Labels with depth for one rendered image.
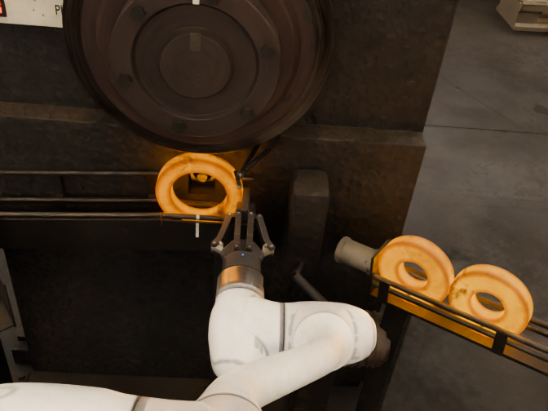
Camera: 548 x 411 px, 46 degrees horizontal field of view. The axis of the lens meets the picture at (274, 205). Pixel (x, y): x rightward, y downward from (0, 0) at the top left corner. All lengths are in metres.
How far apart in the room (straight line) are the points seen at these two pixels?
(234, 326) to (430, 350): 1.15
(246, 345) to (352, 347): 0.18
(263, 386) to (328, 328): 0.26
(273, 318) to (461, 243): 1.55
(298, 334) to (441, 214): 1.67
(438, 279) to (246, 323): 0.41
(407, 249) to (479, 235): 1.36
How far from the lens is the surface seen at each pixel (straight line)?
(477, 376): 2.16
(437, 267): 1.30
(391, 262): 1.35
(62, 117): 1.42
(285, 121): 1.23
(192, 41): 1.06
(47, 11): 1.35
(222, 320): 1.13
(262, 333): 1.11
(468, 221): 2.70
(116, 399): 0.62
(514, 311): 1.30
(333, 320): 1.09
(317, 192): 1.34
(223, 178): 1.34
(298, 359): 0.93
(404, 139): 1.42
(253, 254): 1.24
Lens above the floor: 1.62
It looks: 39 degrees down
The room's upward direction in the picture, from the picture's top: 6 degrees clockwise
